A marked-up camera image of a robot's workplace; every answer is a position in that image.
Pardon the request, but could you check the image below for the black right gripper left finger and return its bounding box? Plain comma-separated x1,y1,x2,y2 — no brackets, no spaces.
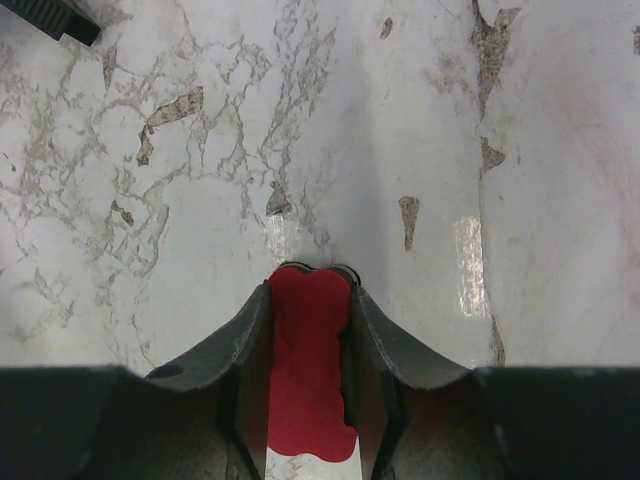
146,282,273,479

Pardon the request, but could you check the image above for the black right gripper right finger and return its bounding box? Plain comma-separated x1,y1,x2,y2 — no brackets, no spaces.
344,287,495,479

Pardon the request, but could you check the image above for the red heart-shaped eraser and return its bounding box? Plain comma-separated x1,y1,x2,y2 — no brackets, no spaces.
268,266,357,463

